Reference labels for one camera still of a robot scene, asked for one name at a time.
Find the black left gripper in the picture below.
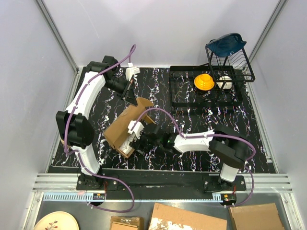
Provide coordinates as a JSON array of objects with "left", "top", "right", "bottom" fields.
[{"left": 104, "top": 76, "right": 138, "bottom": 106}]

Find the brown cardboard express box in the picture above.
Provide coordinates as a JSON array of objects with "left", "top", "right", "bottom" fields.
[{"left": 104, "top": 97, "right": 154, "bottom": 158}]

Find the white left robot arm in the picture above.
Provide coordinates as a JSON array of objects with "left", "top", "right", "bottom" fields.
[{"left": 56, "top": 56, "right": 138, "bottom": 190}]

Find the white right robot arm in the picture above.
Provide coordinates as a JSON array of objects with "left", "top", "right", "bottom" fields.
[{"left": 130, "top": 125, "right": 256, "bottom": 190}]

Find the small cardboard box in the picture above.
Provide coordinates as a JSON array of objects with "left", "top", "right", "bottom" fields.
[{"left": 109, "top": 216, "right": 144, "bottom": 230}]

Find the cardboard box at corner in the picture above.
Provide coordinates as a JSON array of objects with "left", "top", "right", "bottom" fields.
[{"left": 228, "top": 203, "right": 285, "bottom": 230}]

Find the black drain tray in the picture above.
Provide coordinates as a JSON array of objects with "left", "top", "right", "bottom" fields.
[{"left": 169, "top": 64, "right": 244, "bottom": 108}]

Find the yellow plastic cup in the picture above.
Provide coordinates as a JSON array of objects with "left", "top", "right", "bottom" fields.
[{"left": 194, "top": 73, "right": 214, "bottom": 91}]

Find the flat cardboard sheet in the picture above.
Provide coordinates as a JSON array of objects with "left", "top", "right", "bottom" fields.
[{"left": 148, "top": 203, "right": 227, "bottom": 230}]

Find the white small cup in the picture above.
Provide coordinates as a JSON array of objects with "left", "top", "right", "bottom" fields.
[{"left": 216, "top": 75, "right": 233, "bottom": 90}]

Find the blue bowl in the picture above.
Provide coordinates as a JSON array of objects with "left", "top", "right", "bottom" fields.
[{"left": 211, "top": 33, "right": 247, "bottom": 57}]

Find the patterned ceramic plate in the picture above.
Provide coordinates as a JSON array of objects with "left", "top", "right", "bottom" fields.
[{"left": 34, "top": 211, "right": 79, "bottom": 230}]

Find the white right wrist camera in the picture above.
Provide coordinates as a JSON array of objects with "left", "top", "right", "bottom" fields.
[{"left": 128, "top": 120, "right": 144, "bottom": 139}]

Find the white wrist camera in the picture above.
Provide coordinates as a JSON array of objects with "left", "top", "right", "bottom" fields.
[
  {"left": 128, "top": 120, "right": 144, "bottom": 139},
  {"left": 125, "top": 67, "right": 140, "bottom": 81}
]

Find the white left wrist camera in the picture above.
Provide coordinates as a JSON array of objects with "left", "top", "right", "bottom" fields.
[{"left": 125, "top": 67, "right": 140, "bottom": 81}]

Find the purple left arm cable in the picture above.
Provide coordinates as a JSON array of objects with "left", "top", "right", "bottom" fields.
[{"left": 63, "top": 44, "right": 138, "bottom": 213}]

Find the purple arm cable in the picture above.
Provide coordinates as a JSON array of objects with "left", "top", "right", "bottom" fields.
[
  {"left": 63, "top": 44, "right": 138, "bottom": 213},
  {"left": 134, "top": 107, "right": 257, "bottom": 206}
]

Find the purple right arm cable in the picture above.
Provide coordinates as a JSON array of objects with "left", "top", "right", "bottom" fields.
[{"left": 134, "top": 107, "right": 257, "bottom": 206}]

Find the black wire dish rack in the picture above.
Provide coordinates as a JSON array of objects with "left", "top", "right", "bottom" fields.
[{"left": 205, "top": 44, "right": 256, "bottom": 85}]

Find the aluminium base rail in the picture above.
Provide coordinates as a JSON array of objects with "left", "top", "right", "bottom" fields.
[{"left": 29, "top": 172, "right": 240, "bottom": 202}]

